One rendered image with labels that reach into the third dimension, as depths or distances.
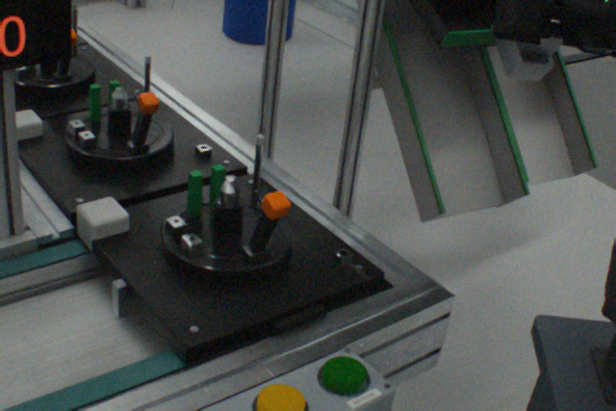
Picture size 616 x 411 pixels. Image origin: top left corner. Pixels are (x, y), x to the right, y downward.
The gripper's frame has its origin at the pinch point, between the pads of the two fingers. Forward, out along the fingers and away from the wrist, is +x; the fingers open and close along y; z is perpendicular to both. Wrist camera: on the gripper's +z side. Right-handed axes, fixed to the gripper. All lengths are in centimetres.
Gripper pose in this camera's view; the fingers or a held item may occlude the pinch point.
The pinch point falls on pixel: (543, 17)
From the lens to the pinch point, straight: 83.0
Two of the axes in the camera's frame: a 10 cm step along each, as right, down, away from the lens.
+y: -9.1, -0.3, -4.1
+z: 1.0, -9.8, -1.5
